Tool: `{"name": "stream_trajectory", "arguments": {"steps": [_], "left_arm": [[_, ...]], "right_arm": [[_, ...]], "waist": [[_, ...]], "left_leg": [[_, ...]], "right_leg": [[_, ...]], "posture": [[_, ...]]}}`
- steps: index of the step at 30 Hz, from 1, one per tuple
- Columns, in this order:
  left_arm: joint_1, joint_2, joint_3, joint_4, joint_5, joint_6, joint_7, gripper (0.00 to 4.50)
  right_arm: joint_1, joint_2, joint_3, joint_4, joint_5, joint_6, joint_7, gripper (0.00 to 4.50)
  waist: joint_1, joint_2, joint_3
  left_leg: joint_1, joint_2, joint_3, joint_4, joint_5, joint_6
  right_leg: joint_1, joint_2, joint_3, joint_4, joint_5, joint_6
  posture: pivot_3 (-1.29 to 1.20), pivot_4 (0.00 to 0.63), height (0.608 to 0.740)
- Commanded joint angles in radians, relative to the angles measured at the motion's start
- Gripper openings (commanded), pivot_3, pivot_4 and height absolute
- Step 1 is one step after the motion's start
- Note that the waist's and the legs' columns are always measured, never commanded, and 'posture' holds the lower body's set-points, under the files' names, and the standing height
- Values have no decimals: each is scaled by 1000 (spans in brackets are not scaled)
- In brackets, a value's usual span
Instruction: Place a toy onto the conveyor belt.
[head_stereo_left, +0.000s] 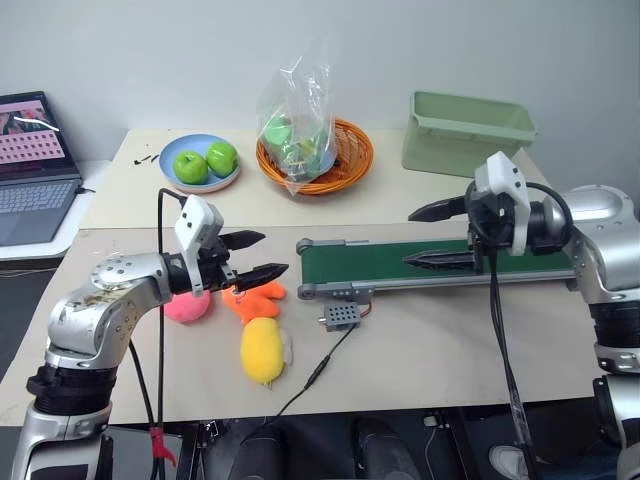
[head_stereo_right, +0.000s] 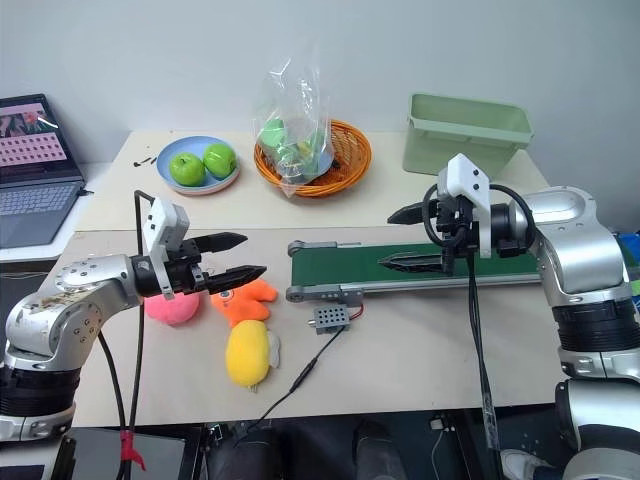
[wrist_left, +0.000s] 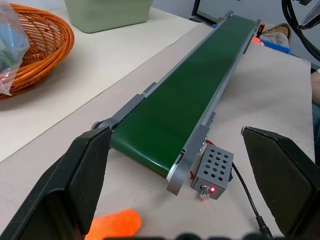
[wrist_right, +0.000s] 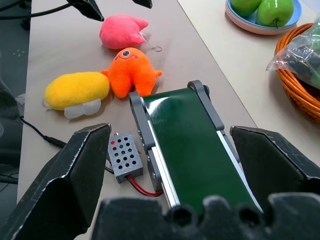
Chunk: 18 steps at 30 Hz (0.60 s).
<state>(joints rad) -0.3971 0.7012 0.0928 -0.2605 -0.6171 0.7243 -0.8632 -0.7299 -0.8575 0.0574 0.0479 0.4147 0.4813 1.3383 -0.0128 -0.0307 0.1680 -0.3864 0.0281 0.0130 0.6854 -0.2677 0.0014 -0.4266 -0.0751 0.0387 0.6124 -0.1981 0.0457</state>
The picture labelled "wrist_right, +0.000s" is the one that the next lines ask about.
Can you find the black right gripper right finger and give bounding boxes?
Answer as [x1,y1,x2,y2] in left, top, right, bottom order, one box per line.
[229,125,320,204]

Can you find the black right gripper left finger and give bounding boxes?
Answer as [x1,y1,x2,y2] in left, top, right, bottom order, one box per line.
[0,122,112,240]

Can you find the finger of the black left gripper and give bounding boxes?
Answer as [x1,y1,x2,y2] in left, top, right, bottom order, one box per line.
[131,0,153,10]
[65,0,105,22]

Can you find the pink plush toy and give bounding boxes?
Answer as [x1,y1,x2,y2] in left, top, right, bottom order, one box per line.
[99,14,163,53]

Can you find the orange plush toy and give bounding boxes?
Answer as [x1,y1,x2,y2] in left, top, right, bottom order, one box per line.
[100,47,163,99]

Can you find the orange wicker basket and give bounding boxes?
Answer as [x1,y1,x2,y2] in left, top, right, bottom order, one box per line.
[274,22,320,125]

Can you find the grey perforated controller box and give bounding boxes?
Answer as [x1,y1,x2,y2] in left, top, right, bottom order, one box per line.
[107,131,145,185]

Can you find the yellow plush toy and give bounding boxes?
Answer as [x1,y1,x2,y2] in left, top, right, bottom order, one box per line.
[41,71,111,119]

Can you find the pink plate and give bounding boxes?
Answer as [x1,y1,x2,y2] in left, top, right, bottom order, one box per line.
[224,2,300,36]

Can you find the green apple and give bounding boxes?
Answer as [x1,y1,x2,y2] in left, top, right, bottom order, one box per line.
[256,0,295,27]
[229,0,263,18]

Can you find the clear plastic bag green contents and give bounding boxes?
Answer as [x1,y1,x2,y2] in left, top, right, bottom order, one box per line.
[265,20,320,87]

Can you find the blue plate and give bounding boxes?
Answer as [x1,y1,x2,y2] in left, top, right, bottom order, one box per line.
[225,0,302,29]

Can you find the black power cable with plug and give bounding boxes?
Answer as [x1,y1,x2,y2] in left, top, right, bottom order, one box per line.
[19,116,68,148]

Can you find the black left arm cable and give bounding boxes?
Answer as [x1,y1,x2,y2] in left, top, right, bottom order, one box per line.
[0,0,74,21]

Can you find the green conveyor belt grey frame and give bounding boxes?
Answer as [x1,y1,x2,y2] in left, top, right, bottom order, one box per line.
[128,79,264,214]

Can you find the red controller wire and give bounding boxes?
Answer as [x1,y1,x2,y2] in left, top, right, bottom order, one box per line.
[126,174,164,198]

